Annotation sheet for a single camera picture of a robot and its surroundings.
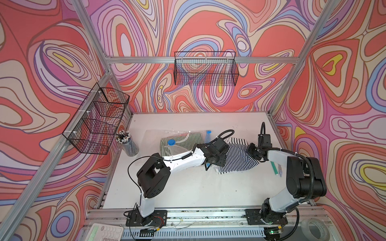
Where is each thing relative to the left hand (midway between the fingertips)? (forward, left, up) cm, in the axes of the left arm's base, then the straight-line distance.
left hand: (223, 161), depth 84 cm
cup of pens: (+9, +56, +9) cm, 58 cm away
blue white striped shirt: (+5, -10, -7) cm, 14 cm away
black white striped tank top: (+19, -12, -6) cm, 23 cm away
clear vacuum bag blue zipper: (+15, +46, -6) cm, 48 cm away
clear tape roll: (-34, -43, -6) cm, 56 cm away
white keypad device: (-33, +59, -7) cm, 68 cm away
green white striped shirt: (+15, +26, -5) cm, 31 cm away
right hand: (+10, -19, -8) cm, 22 cm away
